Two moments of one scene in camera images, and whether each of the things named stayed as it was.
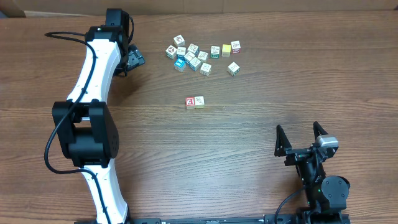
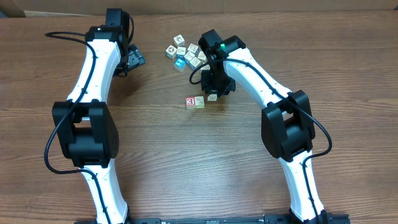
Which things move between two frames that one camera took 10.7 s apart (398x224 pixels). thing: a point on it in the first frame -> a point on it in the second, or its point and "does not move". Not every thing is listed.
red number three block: x=189 y=102 does not move
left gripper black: x=135 y=57 does not move
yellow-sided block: x=199 y=102 does not move
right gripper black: x=297 y=155 -> x=209 y=86
